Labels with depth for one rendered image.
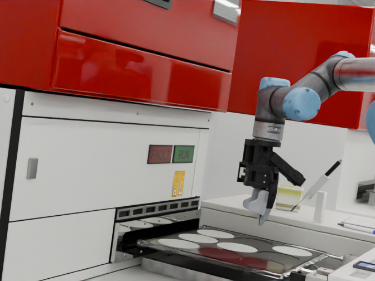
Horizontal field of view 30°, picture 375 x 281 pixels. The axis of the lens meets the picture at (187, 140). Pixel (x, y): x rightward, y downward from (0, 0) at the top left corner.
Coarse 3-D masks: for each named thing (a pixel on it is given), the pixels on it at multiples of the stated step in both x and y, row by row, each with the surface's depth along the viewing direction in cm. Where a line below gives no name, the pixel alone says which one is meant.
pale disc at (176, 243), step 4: (160, 240) 168; (164, 240) 169; (168, 240) 170; (172, 240) 170; (176, 240) 171; (180, 240) 172; (184, 240) 173; (164, 244) 164; (168, 244) 165; (172, 244) 165; (176, 244) 166; (180, 244) 167; (184, 244) 167; (188, 244) 168; (192, 244) 169; (196, 244) 170; (188, 248) 163; (192, 248) 164
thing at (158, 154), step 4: (152, 148) 172; (156, 148) 173; (160, 148) 175; (164, 148) 177; (168, 148) 179; (152, 152) 172; (156, 152) 174; (160, 152) 175; (164, 152) 177; (168, 152) 179; (152, 156) 172; (156, 156) 174; (160, 156) 176; (164, 156) 178; (168, 156) 179; (152, 160) 172; (156, 160) 174; (160, 160) 176; (164, 160) 178; (168, 160) 180
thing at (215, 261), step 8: (152, 248) 163; (160, 248) 161; (168, 248) 161; (184, 256) 159; (192, 256) 158; (200, 256) 157; (208, 256) 156; (216, 264) 156; (224, 264) 154; (232, 264) 153; (240, 264) 153; (248, 272) 152; (256, 272) 151; (264, 272) 150; (272, 272) 150
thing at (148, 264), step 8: (144, 264) 170; (152, 264) 169; (160, 264) 168; (168, 264) 167; (176, 264) 168; (152, 272) 169; (160, 272) 168; (168, 272) 167; (176, 272) 166; (184, 272) 165; (192, 272) 164; (200, 272) 163; (208, 272) 164; (184, 280) 165; (192, 280) 164; (200, 280) 163; (208, 280) 162; (216, 280) 161; (224, 280) 160; (232, 280) 160; (240, 280) 160
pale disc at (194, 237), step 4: (180, 236) 177; (184, 236) 178; (188, 236) 178; (192, 236) 179; (196, 236) 180; (200, 236) 181; (204, 236) 181; (208, 236) 182; (192, 240) 174; (196, 240) 175; (200, 240) 175; (204, 240) 176; (208, 240) 177; (212, 240) 178; (216, 240) 178
